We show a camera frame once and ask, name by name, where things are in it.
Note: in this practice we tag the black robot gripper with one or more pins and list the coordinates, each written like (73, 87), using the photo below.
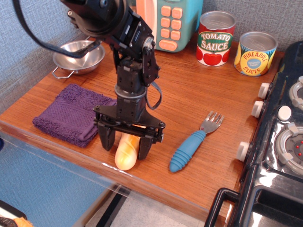
(130, 116)

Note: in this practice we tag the yellow toy sausage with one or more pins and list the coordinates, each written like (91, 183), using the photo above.
(127, 152)

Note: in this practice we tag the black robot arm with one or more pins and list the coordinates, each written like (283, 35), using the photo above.
(131, 41)

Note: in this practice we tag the folded purple cloth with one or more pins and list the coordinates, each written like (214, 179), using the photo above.
(71, 116)

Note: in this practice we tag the teal toy microwave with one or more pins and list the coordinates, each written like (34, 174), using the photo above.
(173, 22)

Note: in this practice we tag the orange fuzzy object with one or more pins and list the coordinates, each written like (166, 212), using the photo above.
(19, 222)

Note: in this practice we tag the tomato sauce can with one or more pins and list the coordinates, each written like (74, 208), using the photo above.
(214, 40)

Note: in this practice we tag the black toy stove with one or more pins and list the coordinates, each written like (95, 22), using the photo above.
(271, 190)

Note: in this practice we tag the pineapple slices can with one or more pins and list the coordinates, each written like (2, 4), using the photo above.
(255, 53)

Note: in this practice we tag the blue handled metal fork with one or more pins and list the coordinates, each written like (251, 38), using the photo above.
(189, 146)

